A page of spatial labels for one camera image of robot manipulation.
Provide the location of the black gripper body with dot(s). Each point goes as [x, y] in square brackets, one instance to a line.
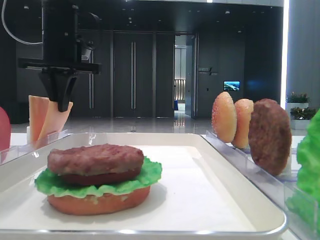
[61, 42]

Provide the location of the lettuce on burger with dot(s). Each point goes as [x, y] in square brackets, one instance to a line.
[52, 184]

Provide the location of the sesame bun top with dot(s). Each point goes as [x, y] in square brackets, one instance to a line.
[224, 117]

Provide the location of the clear acrylic rack left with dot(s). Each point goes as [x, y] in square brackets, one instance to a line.
[23, 145]

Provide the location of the tan bun slice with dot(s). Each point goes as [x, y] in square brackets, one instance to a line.
[244, 107]

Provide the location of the potted plants planter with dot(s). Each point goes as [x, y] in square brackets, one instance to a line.
[297, 107]

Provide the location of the cheese slice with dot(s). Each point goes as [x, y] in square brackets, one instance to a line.
[38, 107]
[54, 121]

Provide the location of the green lettuce leaf upright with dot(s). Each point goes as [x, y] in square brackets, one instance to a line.
[305, 170]

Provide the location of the brown meat patty upright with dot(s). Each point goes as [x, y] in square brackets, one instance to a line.
[269, 136]

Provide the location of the red tomato slice upright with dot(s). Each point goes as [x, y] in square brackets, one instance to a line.
[5, 130]

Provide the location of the wall screen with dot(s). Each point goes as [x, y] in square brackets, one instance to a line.
[231, 86]

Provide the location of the clear acrylic rack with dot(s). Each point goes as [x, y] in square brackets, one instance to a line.
[277, 188]
[23, 145]

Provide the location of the upright cheese slice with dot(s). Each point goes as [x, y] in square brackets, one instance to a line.
[38, 107]

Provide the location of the white tray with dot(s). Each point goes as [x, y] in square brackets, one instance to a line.
[200, 196]

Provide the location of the dark double door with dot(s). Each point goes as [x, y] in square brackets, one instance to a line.
[136, 78]

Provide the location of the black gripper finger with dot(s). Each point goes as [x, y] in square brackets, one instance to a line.
[59, 84]

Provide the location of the bottom bun on tray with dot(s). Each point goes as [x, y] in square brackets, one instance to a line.
[94, 205]

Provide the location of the meat patty on burger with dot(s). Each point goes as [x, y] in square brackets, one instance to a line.
[95, 160]

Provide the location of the clear acrylic rack right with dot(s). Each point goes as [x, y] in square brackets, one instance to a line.
[277, 188]

